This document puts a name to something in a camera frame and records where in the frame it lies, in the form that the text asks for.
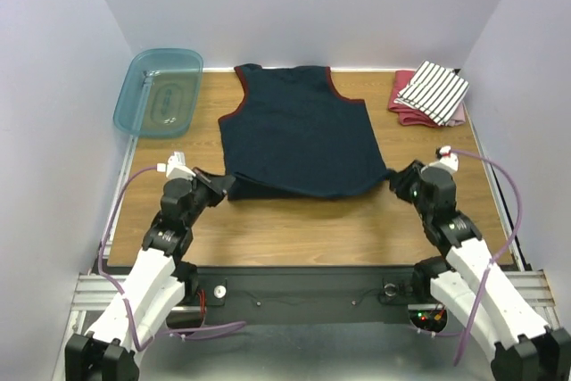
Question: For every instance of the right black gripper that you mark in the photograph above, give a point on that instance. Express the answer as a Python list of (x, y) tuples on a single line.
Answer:
[(408, 180)]

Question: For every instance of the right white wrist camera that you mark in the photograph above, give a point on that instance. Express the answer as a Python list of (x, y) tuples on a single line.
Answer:
[(445, 159)]

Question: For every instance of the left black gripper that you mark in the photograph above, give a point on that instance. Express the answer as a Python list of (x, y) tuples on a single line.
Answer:
[(215, 184)]

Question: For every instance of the folded red tank top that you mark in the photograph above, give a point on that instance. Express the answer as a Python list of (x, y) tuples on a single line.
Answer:
[(407, 116)]

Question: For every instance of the folded pink tank top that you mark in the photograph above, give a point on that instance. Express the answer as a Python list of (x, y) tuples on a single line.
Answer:
[(458, 117)]

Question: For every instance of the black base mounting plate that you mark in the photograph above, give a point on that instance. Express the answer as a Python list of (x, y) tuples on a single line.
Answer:
[(303, 295)]

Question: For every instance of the aluminium frame rail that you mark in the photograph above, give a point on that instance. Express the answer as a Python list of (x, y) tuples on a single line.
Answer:
[(105, 241)]

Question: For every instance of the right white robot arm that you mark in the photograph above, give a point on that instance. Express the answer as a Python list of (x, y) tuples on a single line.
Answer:
[(518, 342)]

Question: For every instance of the teal plastic bin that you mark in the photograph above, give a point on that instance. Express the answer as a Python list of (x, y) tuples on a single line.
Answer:
[(159, 93)]

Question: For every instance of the striped white tank top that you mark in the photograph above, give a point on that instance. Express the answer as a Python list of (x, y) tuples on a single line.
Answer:
[(435, 91)]

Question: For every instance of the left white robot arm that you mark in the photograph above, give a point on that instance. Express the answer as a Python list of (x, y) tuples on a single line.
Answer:
[(115, 344)]

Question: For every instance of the navy blue tank top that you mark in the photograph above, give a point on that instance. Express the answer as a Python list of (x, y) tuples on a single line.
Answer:
[(293, 134)]

